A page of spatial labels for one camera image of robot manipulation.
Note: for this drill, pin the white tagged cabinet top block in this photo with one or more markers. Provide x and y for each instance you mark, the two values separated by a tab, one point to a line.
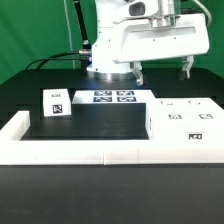
56	102

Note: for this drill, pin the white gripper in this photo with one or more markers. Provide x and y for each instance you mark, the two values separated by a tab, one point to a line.
140	34

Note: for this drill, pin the white cabinet door panel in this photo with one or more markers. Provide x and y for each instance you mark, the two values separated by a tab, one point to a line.
164	111
204	112

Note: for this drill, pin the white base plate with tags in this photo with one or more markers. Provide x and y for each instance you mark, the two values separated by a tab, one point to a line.
112	96

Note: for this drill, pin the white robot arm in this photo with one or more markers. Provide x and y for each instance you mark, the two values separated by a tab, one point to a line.
102	66

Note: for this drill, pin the white cabinet body box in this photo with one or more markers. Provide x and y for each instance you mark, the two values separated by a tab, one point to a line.
182	134

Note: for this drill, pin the white U-shaped fence frame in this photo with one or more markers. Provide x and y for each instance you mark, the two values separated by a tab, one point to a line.
15	151

